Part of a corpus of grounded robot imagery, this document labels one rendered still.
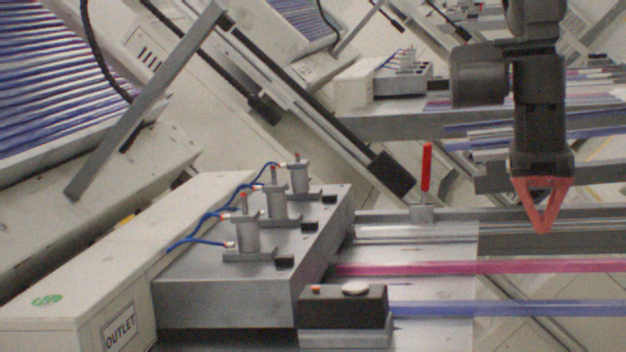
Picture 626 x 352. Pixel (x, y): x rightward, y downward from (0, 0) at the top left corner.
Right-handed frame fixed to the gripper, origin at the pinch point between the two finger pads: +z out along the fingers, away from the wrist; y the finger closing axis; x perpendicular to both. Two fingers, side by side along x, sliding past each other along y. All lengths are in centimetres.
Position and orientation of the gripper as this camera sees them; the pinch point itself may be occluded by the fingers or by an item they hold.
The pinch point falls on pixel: (541, 224)
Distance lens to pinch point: 98.6
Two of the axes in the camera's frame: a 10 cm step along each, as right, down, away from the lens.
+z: 0.8, 9.7, 2.3
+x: 9.8, -0.3, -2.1
